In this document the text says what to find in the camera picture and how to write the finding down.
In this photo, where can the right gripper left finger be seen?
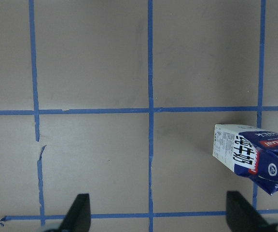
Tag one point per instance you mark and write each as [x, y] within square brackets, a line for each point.
[78, 218]

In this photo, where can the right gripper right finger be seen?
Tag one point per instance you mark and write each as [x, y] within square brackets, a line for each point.
[242, 217]

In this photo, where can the milk carton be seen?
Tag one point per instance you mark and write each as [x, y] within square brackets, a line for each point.
[249, 152]

